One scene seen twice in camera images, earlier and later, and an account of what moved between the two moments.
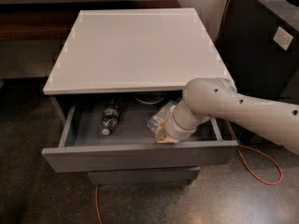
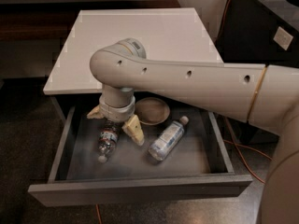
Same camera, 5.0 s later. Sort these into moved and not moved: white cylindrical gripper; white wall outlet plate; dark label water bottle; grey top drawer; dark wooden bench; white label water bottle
Moved: grey top drawer; white cylindrical gripper; dark label water bottle; white label water bottle
Not moved: dark wooden bench; white wall outlet plate
